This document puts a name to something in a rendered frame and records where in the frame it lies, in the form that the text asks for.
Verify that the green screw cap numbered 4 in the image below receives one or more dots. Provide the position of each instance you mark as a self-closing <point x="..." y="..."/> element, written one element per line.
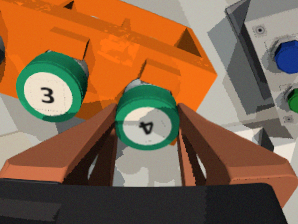
<point x="147" y="118"/>

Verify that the grey control panel with blue and green buttons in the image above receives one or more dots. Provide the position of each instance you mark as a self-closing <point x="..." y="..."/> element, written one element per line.
<point x="273" y="29"/>

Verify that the green screw cap with white number 3 dot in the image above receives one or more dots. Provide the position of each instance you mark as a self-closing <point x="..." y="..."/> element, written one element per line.
<point x="52" y="87"/>

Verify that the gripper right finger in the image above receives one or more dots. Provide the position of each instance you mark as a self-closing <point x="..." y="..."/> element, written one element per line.
<point x="228" y="158"/>

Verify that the orange tube holder block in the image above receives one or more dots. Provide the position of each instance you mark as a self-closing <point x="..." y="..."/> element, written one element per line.
<point x="115" y="55"/>

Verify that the white tray with four round nests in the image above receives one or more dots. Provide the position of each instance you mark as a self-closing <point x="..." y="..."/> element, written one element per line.
<point x="269" y="134"/>

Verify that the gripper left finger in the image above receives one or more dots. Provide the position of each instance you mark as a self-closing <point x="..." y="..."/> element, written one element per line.
<point x="67" y="157"/>

